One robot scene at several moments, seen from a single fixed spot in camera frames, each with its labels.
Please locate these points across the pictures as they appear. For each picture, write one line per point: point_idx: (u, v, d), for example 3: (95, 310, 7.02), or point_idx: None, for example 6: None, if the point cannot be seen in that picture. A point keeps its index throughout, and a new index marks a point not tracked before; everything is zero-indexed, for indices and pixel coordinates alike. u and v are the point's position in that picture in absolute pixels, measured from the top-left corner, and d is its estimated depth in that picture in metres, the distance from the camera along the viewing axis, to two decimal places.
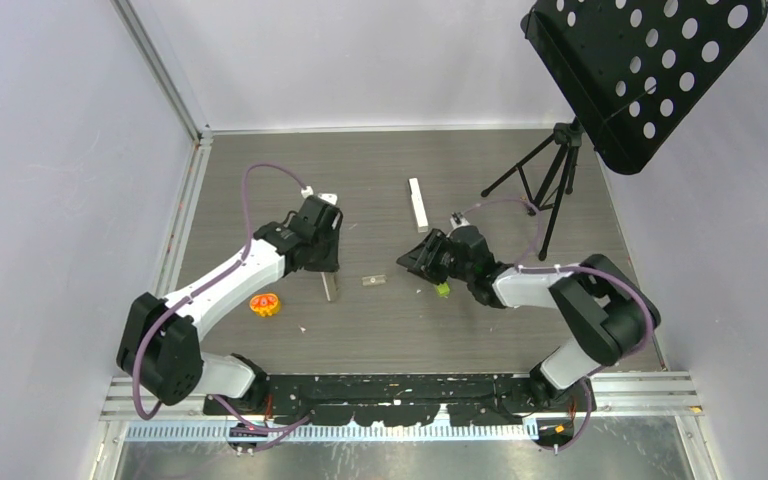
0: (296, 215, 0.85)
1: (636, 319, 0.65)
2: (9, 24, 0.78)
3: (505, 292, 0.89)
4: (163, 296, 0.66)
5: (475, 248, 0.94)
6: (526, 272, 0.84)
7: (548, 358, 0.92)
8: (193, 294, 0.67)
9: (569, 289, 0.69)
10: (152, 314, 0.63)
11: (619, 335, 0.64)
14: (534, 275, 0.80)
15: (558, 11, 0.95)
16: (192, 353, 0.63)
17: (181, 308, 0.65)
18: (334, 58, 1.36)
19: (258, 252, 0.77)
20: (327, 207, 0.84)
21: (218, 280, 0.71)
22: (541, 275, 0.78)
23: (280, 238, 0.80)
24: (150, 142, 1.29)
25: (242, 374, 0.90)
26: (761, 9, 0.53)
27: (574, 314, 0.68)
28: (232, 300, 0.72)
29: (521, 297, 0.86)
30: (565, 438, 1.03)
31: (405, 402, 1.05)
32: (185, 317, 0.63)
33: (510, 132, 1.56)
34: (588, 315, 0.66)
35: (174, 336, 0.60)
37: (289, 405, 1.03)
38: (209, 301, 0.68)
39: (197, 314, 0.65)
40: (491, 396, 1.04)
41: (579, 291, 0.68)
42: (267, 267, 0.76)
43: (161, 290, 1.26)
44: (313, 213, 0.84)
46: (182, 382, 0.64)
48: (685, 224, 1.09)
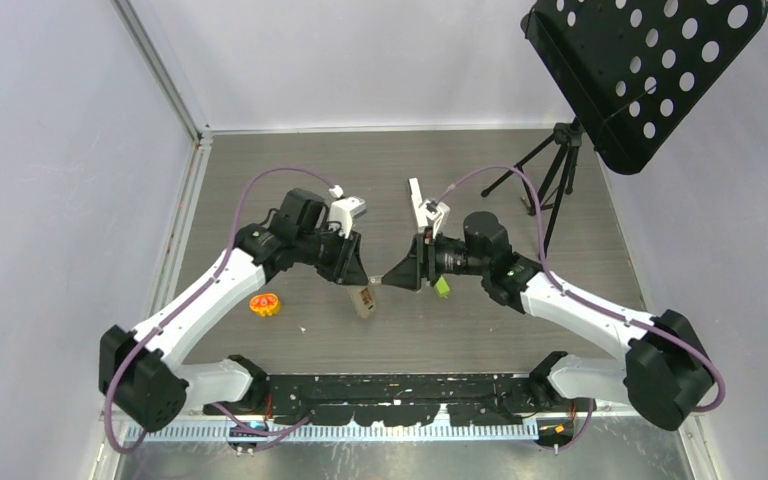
0: (277, 213, 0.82)
1: (703, 390, 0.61)
2: (9, 24, 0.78)
3: (537, 307, 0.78)
4: (132, 330, 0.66)
5: (495, 240, 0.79)
6: (570, 297, 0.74)
7: (561, 367, 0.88)
8: (162, 324, 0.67)
9: (651, 356, 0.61)
10: (124, 347, 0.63)
11: (688, 407, 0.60)
14: (588, 309, 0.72)
15: (558, 11, 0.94)
16: (167, 388, 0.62)
17: (150, 342, 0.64)
18: (334, 58, 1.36)
19: (233, 266, 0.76)
20: (309, 203, 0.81)
21: (189, 304, 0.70)
22: (603, 317, 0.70)
23: (258, 243, 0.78)
24: (150, 142, 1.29)
25: (236, 377, 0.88)
26: (761, 9, 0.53)
27: (649, 383, 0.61)
28: (207, 321, 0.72)
29: (554, 315, 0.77)
30: (566, 438, 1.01)
31: (405, 402, 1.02)
32: (154, 352, 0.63)
33: (511, 132, 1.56)
34: (668, 388, 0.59)
35: (145, 371, 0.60)
37: (289, 404, 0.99)
38: (180, 330, 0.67)
39: (168, 347, 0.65)
40: (491, 396, 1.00)
41: (660, 357, 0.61)
42: (242, 282, 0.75)
43: (161, 290, 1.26)
44: (294, 211, 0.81)
46: (161, 416, 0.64)
48: (686, 224, 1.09)
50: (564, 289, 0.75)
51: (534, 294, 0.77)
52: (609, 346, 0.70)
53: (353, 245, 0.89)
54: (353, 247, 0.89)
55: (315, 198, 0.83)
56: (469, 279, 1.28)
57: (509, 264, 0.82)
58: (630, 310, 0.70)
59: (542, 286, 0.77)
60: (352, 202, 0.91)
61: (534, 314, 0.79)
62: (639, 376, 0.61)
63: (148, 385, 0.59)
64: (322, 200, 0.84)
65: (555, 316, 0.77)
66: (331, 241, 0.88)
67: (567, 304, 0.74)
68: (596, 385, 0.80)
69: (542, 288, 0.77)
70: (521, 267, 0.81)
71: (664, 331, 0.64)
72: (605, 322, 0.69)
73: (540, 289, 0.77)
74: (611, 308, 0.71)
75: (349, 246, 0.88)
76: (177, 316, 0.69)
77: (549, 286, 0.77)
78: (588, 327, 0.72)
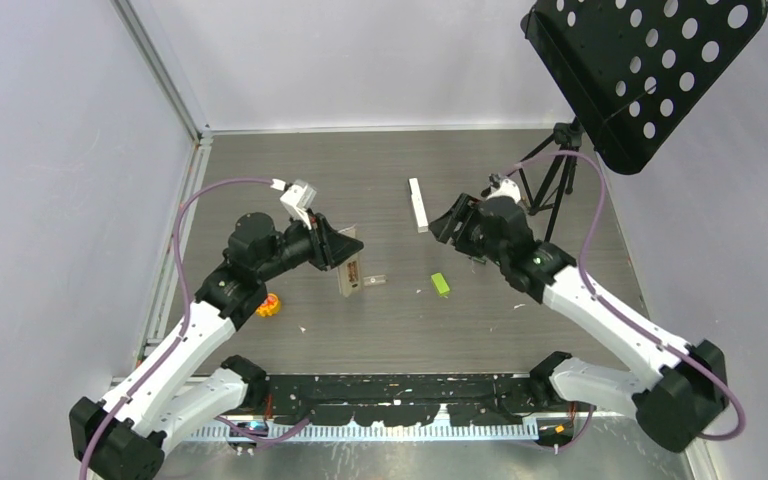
0: (227, 254, 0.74)
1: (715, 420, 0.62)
2: (9, 24, 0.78)
3: (558, 301, 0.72)
4: (101, 399, 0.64)
5: (511, 223, 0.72)
6: (601, 302, 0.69)
7: (563, 374, 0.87)
8: (130, 392, 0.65)
9: (679, 387, 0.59)
10: (95, 417, 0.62)
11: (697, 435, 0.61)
14: (622, 323, 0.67)
15: (558, 10, 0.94)
16: (142, 453, 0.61)
17: (118, 412, 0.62)
18: (334, 58, 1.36)
19: (199, 319, 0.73)
20: (255, 242, 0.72)
21: (157, 369, 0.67)
22: (634, 334, 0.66)
23: (223, 294, 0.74)
24: (150, 142, 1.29)
25: (228, 392, 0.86)
26: (761, 9, 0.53)
27: (668, 409, 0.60)
28: (181, 376, 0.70)
29: (576, 315, 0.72)
30: (565, 437, 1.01)
31: (405, 402, 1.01)
32: (123, 423, 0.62)
33: (511, 132, 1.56)
34: (686, 418, 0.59)
35: (118, 441, 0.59)
37: (289, 404, 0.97)
38: (148, 395, 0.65)
39: (137, 416, 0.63)
40: (491, 396, 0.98)
41: (688, 392, 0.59)
42: (210, 336, 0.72)
43: (161, 291, 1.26)
44: (248, 254, 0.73)
46: (141, 477, 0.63)
48: (686, 224, 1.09)
50: (595, 293, 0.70)
51: (560, 289, 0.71)
52: (625, 357, 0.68)
53: (322, 228, 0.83)
54: (324, 234, 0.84)
55: (259, 235, 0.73)
56: (469, 280, 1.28)
57: (527, 243, 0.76)
58: (664, 332, 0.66)
59: (573, 283, 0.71)
60: (295, 192, 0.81)
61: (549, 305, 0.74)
62: (662, 401, 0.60)
63: (121, 455, 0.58)
64: (269, 230, 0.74)
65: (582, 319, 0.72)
66: (299, 238, 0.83)
67: (596, 309, 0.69)
68: (598, 395, 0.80)
69: (572, 286, 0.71)
70: (537, 250, 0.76)
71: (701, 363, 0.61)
72: (636, 342, 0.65)
73: (570, 286, 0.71)
74: (646, 328, 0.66)
75: (318, 232, 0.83)
76: (145, 381, 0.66)
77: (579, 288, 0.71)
78: (612, 336, 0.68)
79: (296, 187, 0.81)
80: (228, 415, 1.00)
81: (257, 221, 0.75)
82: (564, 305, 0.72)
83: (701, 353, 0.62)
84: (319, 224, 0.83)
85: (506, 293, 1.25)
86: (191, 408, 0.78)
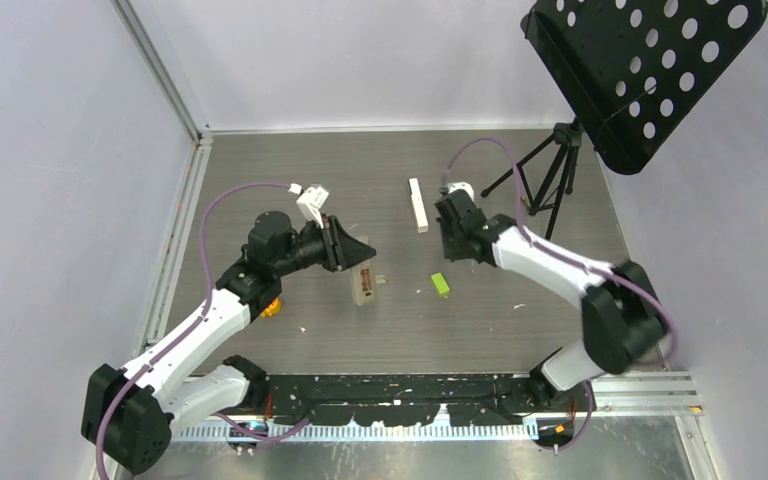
0: (248, 249, 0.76)
1: (652, 336, 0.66)
2: (8, 23, 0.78)
3: (506, 259, 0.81)
4: (123, 366, 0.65)
5: (453, 201, 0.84)
6: (538, 248, 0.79)
7: (549, 360, 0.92)
8: (153, 361, 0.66)
9: (601, 301, 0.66)
10: (113, 385, 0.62)
11: (634, 351, 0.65)
14: (555, 261, 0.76)
15: (558, 11, 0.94)
16: (155, 426, 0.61)
17: (140, 379, 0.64)
18: (334, 58, 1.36)
19: (219, 303, 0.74)
20: (274, 238, 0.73)
21: (178, 344, 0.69)
22: (563, 264, 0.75)
23: (242, 285, 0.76)
24: (150, 141, 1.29)
25: (230, 386, 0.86)
26: (761, 9, 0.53)
27: (597, 323, 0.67)
28: (198, 356, 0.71)
29: (524, 267, 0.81)
30: (565, 437, 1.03)
31: (405, 402, 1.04)
32: (145, 389, 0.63)
33: (510, 132, 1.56)
34: (614, 332, 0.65)
35: (135, 408, 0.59)
37: (289, 405, 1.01)
38: (169, 366, 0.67)
39: (158, 383, 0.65)
40: (491, 396, 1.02)
41: (610, 305, 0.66)
42: (229, 320, 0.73)
43: (160, 291, 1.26)
44: (266, 249, 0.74)
46: (148, 455, 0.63)
48: (686, 224, 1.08)
50: (533, 242, 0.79)
51: (504, 245, 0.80)
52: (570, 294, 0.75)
53: (334, 229, 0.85)
54: (336, 236, 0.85)
55: (278, 231, 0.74)
56: (469, 280, 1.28)
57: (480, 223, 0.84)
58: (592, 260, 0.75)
59: (514, 240, 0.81)
60: (310, 193, 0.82)
61: (504, 267, 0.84)
62: (591, 318, 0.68)
63: (138, 423, 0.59)
64: (287, 226, 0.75)
65: (526, 270, 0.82)
66: (312, 239, 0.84)
67: (535, 254, 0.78)
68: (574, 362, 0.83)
69: (512, 241, 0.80)
70: (491, 223, 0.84)
71: (617, 276, 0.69)
72: (567, 272, 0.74)
73: (511, 242, 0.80)
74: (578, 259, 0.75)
75: (331, 234, 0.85)
76: (167, 354, 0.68)
77: (519, 240, 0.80)
78: (555, 276, 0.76)
79: (311, 189, 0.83)
80: (229, 415, 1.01)
81: (276, 218, 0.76)
82: (511, 261, 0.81)
83: (623, 271, 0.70)
84: (331, 225, 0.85)
85: (507, 292, 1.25)
86: (198, 395, 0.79)
